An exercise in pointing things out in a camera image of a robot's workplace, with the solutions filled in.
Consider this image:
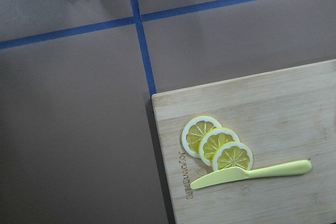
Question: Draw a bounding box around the lemon slice one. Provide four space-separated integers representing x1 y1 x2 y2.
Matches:
181 115 222 158

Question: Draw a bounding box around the lemon slice two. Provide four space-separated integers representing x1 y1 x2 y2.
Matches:
198 127 240 167

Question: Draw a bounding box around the lemon slice three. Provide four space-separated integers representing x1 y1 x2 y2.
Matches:
211 141 254 171

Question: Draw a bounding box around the yellow plastic knife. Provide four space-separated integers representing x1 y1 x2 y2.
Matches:
190 160 312 189

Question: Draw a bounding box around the bamboo cutting board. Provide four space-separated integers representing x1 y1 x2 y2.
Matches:
152 60 335 223

